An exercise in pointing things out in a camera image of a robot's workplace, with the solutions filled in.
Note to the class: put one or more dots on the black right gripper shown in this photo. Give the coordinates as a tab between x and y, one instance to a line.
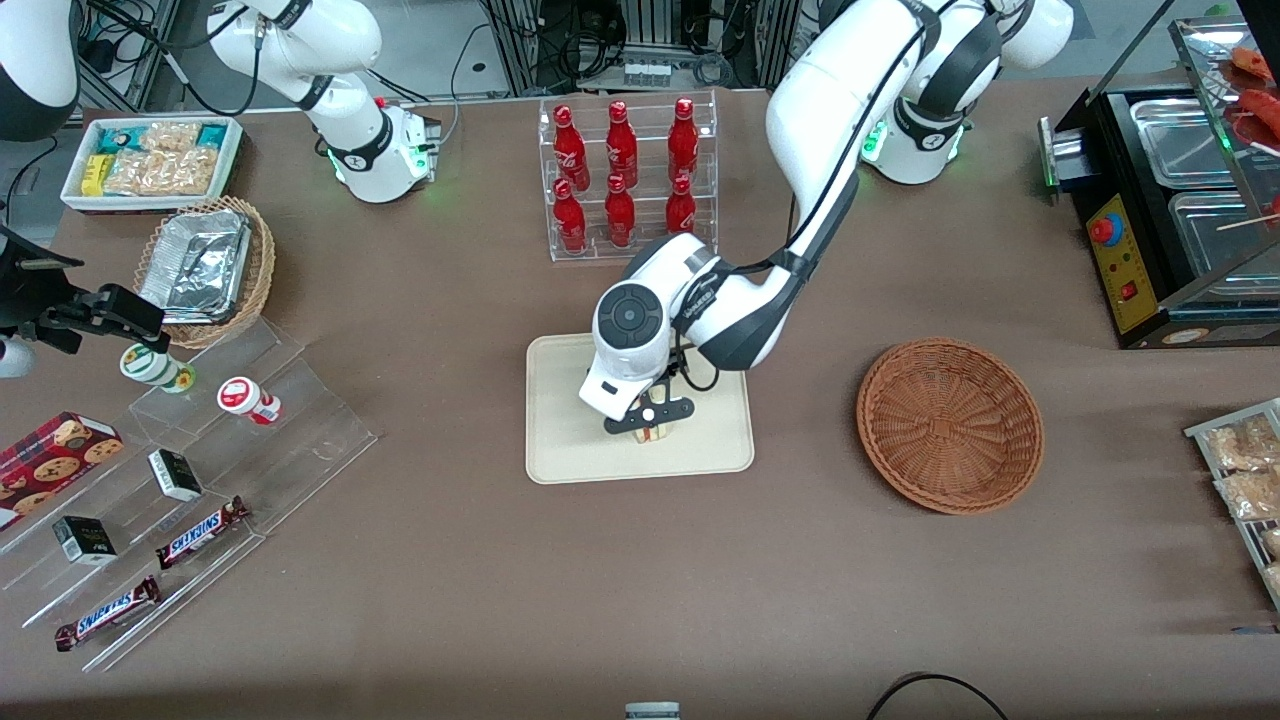
22	298

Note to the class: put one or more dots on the triangular sandwich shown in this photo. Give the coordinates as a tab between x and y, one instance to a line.
653	434

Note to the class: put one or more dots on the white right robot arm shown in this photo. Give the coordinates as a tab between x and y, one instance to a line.
365	150

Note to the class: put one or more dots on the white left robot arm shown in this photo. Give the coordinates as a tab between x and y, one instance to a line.
830	110

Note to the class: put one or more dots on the beige plastic serving tray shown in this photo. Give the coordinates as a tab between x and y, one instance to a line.
710	440

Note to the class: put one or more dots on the light wicker basket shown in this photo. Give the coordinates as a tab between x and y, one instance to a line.
255	285

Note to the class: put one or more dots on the round brown wicker basket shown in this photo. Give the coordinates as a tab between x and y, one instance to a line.
950	425

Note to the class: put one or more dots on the green capped yogurt bottle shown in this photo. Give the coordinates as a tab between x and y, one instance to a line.
152	366

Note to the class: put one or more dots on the stack of foil containers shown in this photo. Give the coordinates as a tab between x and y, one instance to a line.
195	265

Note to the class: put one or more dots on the white rectangular snack bin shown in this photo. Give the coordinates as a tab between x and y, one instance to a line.
75	195

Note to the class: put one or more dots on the yellow snack packet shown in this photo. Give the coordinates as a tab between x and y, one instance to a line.
94	175

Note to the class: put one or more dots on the red cookie box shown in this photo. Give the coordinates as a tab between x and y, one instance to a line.
50	465

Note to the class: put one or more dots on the clear bag of crackers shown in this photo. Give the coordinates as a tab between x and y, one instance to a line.
165	172

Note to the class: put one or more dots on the red capped yogurt bottle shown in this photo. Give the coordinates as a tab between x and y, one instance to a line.
245	398

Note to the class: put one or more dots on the teal snack packet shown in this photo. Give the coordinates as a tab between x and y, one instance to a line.
116	140

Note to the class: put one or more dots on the small black box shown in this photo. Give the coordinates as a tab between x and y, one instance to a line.
175	475
85	540

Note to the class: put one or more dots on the clear acrylic bottle rack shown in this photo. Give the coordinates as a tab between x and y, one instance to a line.
650	250

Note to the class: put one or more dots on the red cola bottle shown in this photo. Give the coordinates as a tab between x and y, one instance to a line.
621	145
683	140
569	150
680	210
619	215
569	220

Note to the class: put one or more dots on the clear acrylic step shelf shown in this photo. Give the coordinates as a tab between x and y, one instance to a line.
300	440

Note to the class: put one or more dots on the Snickers chocolate bar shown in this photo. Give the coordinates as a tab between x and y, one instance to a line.
108	612
200	533

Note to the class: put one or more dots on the small grey device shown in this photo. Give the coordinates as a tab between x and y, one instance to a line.
652	711

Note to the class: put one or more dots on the grey power strip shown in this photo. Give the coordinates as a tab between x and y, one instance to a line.
647	73

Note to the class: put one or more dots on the black food warmer machine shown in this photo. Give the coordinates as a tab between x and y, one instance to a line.
1130	260

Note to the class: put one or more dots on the clear bag of snacks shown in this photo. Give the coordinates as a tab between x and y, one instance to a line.
1240	445
1250	495

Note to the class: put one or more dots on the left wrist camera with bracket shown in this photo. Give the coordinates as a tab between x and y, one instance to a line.
650	413

